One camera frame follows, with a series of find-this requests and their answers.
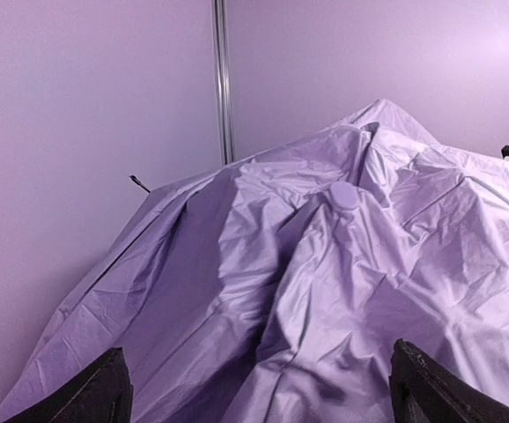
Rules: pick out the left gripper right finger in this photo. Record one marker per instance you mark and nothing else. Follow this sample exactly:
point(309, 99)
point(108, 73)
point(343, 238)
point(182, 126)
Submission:
point(422, 390)

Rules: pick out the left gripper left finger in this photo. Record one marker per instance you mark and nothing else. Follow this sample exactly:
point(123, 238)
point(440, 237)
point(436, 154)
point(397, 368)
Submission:
point(101, 392)

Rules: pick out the lilac folding umbrella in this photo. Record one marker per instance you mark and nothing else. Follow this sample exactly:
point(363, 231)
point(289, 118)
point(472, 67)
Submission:
point(274, 289)

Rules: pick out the right aluminium frame post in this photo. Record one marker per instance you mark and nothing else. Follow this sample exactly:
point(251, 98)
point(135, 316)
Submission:
point(223, 84)

